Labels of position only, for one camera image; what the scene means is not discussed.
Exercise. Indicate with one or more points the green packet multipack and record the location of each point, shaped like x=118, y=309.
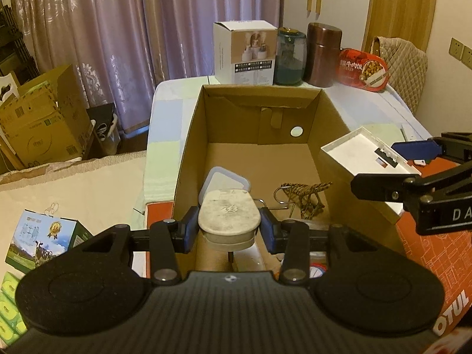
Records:
x=9, y=302

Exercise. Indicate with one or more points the shallow white box lid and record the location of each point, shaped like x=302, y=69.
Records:
x=354, y=151

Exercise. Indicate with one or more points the beige bed cover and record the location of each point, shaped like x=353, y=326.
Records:
x=92, y=188

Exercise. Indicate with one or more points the white square container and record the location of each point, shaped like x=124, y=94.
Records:
x=225, y=179

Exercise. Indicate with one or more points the brown cardboard box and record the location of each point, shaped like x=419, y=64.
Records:
x=236, y=125

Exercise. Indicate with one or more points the black rack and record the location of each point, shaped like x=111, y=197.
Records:
x=14, y=44

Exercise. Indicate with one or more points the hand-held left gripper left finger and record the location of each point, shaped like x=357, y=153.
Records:
x=164, y=250

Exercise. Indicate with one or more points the red instant meal box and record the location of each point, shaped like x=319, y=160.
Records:
x=363, y=70

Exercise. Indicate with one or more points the beige oval device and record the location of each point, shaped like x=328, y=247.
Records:
x=228, y=214

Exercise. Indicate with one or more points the red printed cardboard sheet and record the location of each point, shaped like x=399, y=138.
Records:
x=435, y=258

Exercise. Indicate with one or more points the white product box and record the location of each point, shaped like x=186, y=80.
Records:
x=243, y=51

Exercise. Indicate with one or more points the brown metal canister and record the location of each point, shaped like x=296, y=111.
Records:
x=322, y=55

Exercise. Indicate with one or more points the dark green glass jar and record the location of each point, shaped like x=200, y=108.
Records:
x=290, y=59

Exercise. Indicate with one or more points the wall socket plate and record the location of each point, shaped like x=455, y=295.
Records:
x=467, y=57
x=456, y=48

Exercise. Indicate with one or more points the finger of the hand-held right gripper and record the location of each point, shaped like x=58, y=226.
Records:
x=416, y=149
x=376, y=184

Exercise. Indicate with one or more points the round red-rimmed item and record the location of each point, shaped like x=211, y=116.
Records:
x=319, y=270

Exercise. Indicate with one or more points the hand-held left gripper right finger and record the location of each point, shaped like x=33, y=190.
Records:
x=295, y=250

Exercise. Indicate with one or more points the black shopping bag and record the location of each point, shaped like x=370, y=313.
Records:
x=105, y=129

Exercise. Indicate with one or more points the printed cardboard carton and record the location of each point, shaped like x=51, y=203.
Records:
x=40, y=125

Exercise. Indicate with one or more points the long white remote control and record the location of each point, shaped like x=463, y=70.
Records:
x=407, y=131

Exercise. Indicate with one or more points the beige quilted cover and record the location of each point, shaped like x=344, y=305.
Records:
x=402, y=70

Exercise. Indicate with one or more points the mauve curtain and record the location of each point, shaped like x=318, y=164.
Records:
x=129, y=37

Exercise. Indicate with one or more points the blue green milk carton box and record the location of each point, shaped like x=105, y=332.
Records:
x=40, y=239

